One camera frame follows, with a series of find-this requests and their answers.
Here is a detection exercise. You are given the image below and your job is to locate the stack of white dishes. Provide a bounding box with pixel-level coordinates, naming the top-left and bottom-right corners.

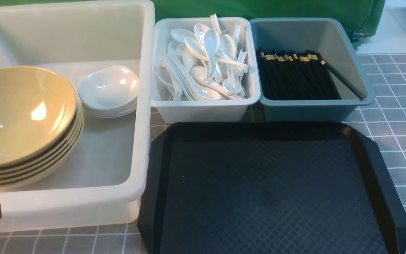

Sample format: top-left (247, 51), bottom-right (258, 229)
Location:
top-left (81, 99), bottom-right (137, 119)

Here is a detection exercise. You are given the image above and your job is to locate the stack of yellow bowls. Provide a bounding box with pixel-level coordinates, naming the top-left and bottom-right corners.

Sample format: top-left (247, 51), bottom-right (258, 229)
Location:
top-left (0, 66), bottom-right (84, 188)

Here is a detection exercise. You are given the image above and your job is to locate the teal plastic chopstick bin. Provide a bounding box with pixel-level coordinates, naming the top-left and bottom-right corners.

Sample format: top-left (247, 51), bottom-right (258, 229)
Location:
top-left (250, 18), bottom-right (376, 122)

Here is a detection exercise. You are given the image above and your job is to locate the black chopsticks bundle in bin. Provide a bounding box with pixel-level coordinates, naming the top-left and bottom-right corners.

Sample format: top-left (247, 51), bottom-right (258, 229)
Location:
top-left (255, 48), bottom-right (365, 100)

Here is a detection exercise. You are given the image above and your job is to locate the white spoons pile in bin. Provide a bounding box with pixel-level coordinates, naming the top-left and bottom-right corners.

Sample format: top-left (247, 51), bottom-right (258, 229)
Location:
top-left (154, 14), bottom-right (251, 101)

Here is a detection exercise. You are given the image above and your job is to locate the black serving tray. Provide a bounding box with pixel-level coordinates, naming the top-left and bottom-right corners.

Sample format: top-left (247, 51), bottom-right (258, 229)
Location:
top-left (137, 122), bottom-right (406, 254)

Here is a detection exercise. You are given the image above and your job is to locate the large white plastic tub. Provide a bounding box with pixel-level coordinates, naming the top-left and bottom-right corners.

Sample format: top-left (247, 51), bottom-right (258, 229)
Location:
top-left (0, 0), bottom-right (155, 232)

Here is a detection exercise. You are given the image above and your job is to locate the green cloth backdrop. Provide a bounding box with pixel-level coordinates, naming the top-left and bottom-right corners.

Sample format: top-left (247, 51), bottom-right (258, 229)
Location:
top-left (0, 0), bottom-right (387, 46)

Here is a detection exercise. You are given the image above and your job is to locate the white plastic spoon bin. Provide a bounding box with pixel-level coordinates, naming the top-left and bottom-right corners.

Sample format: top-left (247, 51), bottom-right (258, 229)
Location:
top-left (151, 17), bottom-right (261, 124)

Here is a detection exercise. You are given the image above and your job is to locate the white square side dish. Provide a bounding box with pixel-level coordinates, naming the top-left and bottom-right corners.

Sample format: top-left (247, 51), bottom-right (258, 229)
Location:
top-left (78, 65), bottom-right (140, 111)

